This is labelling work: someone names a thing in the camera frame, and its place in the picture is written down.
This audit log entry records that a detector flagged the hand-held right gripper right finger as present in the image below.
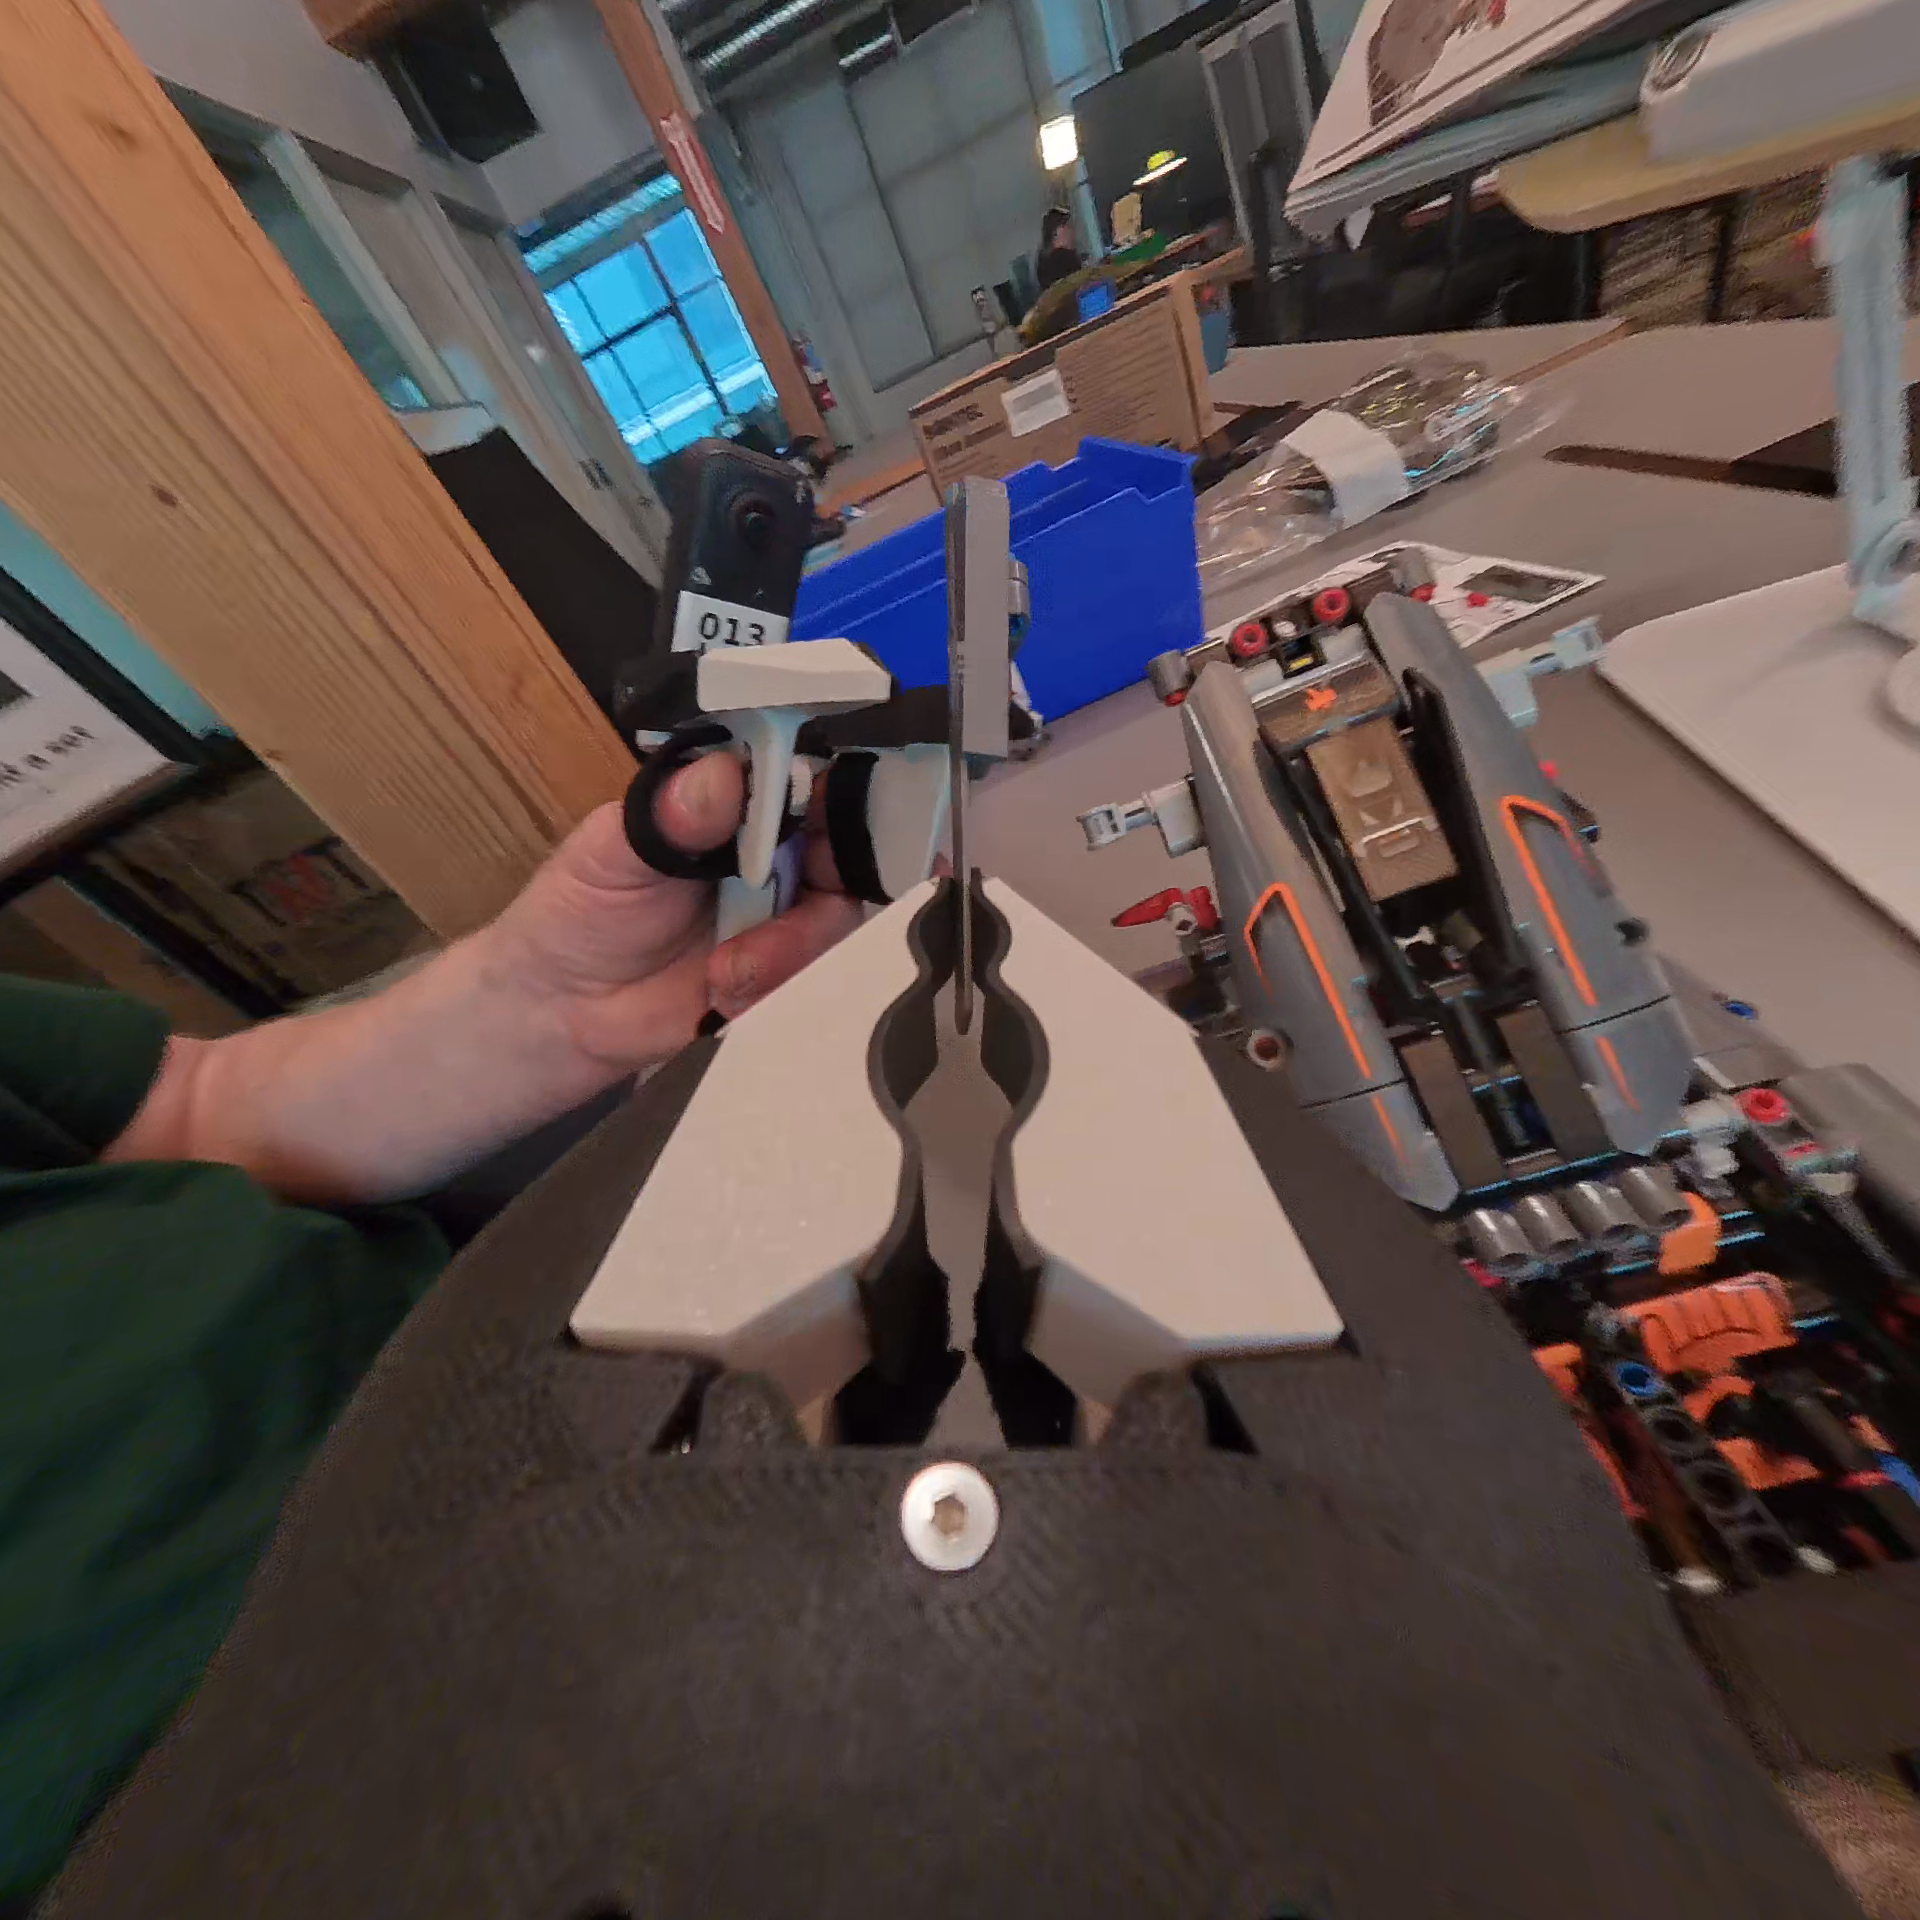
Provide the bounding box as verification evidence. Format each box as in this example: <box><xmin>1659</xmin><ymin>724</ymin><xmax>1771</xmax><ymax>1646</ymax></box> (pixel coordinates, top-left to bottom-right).
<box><xmin>972</xmin><ymin>872</ymin><xmax>1346</xmax><ymax>1419</ymax></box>

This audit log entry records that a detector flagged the framed white sign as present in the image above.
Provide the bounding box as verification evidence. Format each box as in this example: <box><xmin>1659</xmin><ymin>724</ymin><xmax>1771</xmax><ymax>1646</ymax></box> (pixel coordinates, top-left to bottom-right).
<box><xmin>0</xmin><ymin>570</ymin><xmax>197</xmax><ymax>881</ymax></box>

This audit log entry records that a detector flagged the black partition panel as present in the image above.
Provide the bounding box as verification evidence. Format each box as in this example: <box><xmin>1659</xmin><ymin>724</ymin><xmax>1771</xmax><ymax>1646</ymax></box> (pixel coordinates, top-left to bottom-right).
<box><xmin>1072</xmin><ymin>30</ymin><xmax>1320</xmax><ymax>243</ymax></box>

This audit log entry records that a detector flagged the clear plastic parts bag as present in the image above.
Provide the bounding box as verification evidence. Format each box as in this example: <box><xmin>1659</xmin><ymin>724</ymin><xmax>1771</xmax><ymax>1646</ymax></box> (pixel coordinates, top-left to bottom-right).
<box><xmin>1200</xmin><ymin>353</ymin><xmax>1548</xmax><ymax>566</ymax></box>

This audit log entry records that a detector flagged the cardboard box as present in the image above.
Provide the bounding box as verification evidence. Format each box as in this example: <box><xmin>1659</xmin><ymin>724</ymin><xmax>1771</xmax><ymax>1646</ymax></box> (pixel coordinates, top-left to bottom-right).
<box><xmin>909</xmin><ymin>270</ymin><xmax>1216</xmax><ymax>506</ymax></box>

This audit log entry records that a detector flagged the person's left hand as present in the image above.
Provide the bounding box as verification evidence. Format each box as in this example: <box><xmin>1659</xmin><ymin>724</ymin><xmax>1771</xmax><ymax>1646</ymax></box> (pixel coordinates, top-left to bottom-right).
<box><xmin>496</xmin><ymin>750</ymin><xmax>962</xmax><ymax>1080</ymax></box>

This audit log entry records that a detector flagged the grey lego wing assembly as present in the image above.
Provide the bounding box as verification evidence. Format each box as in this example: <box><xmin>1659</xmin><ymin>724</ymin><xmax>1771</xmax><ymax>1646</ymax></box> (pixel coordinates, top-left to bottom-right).
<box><xmin>941</xmin><ymin>478</ymin><xmax>1038</xmax><ymax>1039</ymax></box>

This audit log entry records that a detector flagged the instruction booklet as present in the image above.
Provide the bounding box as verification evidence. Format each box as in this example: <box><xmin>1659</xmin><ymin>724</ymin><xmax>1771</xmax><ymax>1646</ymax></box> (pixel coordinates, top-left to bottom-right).
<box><xmin>1287</xmin><ymin>0</ymin><xmax>1741</xmax><ymax>226</ymax></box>

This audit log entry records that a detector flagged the white sticker sheet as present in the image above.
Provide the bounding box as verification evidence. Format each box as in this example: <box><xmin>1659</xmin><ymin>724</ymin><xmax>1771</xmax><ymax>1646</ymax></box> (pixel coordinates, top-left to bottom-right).
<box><xmin>1200</xmin><ymin>539</ymin><xmax>1606</xmax><ymax>649</ymax></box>

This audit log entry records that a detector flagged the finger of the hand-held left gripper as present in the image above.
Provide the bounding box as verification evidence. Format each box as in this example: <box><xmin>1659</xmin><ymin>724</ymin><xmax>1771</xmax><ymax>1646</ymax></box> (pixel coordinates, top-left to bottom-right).
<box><xmin>695</xmin><ymin>634</ymin><xmax>896</xmax><ymax>719</ymax></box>

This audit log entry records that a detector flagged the person's left forearm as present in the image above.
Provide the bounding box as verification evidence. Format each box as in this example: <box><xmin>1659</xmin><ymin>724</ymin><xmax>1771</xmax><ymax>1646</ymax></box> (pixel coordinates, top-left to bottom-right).
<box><xmin>106</xmin><ymin>930</ymin><xmax>602</xmax><ymax>1204</ymax></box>

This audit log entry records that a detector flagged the person's green shirt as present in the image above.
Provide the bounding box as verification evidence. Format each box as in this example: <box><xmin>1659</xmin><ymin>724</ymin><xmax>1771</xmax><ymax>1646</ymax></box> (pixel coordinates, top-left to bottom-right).
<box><xmin>0</xmin><ymin>976</ymin><xmax>452</xmax><ymax>1906</ymax></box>

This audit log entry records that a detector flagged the black desk mat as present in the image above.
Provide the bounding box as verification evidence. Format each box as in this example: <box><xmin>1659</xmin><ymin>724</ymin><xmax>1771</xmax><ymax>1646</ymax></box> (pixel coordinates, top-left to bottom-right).
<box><xmin>1552</xmin><ymin>422</ymin><xmax>1847</xmax><ymax>497</ymax></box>

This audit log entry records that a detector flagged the blue bin with white label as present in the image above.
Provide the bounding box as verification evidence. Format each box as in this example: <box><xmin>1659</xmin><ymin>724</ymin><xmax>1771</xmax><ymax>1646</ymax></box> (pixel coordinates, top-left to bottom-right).
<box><xmin>790</xmin><ymin>439</ymin><xmax>1204</xmax><ymax>724</ymax></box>

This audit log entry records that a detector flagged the window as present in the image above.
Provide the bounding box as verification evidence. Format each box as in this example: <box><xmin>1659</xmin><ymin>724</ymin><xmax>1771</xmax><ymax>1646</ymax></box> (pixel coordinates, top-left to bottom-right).
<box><xmin>525</xmin><ymin>211</ymin><xmax>781</xmax><ymax>460</ymax></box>

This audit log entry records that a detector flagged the white book stand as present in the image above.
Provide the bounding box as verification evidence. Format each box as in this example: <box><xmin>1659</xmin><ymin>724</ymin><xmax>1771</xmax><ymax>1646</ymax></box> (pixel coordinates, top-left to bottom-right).
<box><xmin>1499</xmin><ymin>0</ymin><xmax>1920</xmax><ymax>775</ymax></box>

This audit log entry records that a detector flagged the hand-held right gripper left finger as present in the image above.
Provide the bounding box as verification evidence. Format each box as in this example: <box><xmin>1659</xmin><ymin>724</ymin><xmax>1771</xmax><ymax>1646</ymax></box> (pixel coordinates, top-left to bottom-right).
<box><xmin>570</xmin><ymin>879</ymin><xmax>962</xmax><ymax>1419</ymax></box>

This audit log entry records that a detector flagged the grey lego vehicle model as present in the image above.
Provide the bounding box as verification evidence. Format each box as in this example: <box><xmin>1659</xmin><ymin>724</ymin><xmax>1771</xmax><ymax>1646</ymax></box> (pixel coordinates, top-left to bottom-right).
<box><xmin>1077</xmin><ymin>546</ymin><xmax>1920</xmax><ymax>1593</ymax></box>

